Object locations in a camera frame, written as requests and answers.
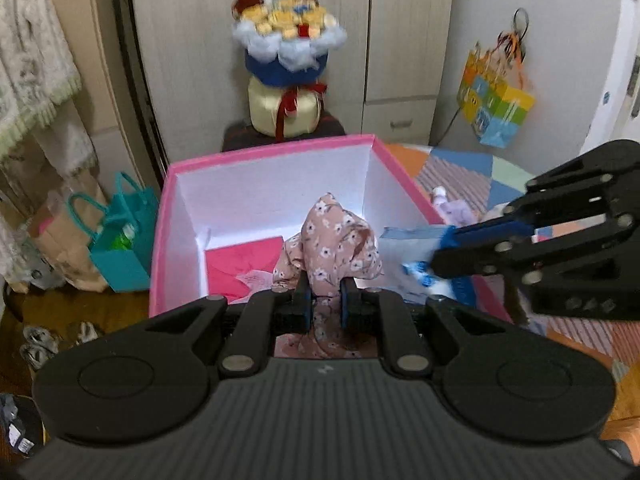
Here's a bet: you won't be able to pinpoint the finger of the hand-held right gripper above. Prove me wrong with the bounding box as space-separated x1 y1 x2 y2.
502 140 640 233
430 215 640 286

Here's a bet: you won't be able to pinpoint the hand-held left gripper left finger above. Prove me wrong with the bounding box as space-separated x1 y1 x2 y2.
145 272 315 379

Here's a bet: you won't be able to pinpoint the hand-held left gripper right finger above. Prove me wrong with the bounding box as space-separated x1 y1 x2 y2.
340 276 506 379

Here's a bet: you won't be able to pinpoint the pink floral cloth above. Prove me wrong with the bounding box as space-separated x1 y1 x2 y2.
271 192 385 360

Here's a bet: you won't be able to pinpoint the light blue white cloth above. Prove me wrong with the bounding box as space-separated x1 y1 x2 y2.
377 225 473 306

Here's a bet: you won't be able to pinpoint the pink cardboard box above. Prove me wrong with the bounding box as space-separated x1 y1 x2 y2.
149 133 513 323

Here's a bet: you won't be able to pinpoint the purple plush doll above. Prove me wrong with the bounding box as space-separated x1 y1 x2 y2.
431 186 501 226

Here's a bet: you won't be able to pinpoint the patchwork blanket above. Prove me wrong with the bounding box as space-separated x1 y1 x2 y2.
385 142 640 421

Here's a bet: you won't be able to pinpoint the colourful gift bag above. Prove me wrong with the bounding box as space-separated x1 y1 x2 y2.
457 42 536 150

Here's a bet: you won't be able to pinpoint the dark stool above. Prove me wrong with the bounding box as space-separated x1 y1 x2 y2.
221 115 347 153

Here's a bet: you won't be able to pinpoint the teal paper bag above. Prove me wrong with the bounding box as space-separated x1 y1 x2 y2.
67 172 161 293

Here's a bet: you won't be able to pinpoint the white door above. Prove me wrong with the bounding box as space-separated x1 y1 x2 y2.
590 0 640 141

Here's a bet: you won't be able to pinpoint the grey wardrobe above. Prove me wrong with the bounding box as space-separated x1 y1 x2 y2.
112 0 457 148

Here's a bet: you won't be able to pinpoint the brown paper bag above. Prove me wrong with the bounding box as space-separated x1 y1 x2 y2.
27 180 108 293

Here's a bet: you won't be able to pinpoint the flower bouquet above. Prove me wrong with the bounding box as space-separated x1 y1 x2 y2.
229 0 348 138

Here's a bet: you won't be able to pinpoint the black clothes rack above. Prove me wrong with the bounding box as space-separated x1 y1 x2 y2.
107 0 171 186

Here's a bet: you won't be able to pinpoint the white fleece pyjama pants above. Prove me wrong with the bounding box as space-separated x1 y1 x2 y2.
30 100 98 178

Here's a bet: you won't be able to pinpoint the cardboard sheet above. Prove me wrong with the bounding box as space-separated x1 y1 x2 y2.
47 0 151 201

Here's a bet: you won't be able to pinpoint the wall hook with orange cords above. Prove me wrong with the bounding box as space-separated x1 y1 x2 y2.
495 7 531 68

